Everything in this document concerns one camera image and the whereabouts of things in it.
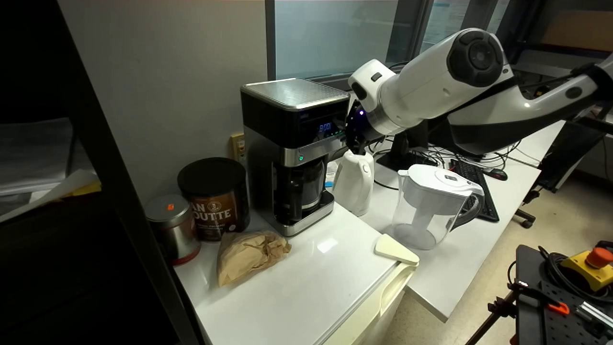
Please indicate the black orange clamp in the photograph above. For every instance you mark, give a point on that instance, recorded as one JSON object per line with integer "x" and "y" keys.
{"x": 503, "y": 307}

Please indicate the brown paper filter bag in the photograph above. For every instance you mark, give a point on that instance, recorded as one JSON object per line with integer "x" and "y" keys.
{"x": 248, "y": 254}

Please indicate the white water filter pitcher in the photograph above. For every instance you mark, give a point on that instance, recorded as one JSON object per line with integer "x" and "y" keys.
{"x": 432, "y": 204}

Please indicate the white electric kettle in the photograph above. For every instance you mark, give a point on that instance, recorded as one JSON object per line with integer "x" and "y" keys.
{"x": 355, "y": 183}

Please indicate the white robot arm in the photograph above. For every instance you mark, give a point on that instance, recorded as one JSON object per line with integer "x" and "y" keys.
{"x": 467, "y": 81}

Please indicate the yellow red emergency stop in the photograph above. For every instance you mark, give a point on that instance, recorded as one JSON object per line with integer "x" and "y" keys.
{"x": 595, "y": 265}

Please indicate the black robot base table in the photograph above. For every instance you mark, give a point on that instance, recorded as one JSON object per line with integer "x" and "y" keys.
{"x": 549, "y": 311}

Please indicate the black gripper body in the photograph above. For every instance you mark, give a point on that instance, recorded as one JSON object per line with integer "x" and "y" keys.
{"x": 357, "y": 129}

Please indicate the black silver coffeemaker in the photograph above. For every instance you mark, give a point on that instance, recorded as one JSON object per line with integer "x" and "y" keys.
{"x": 290, "y": 123}

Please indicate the glass coffee carafe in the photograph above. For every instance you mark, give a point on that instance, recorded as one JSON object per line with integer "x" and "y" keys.
{"x": 298, "y": 188}

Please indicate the dark coffee can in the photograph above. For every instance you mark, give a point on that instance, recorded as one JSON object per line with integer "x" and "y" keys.
{"x": 217, "y": 194}

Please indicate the silver metal canister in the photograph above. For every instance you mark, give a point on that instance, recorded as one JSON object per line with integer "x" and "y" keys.
{"x": 175, "y": 227}

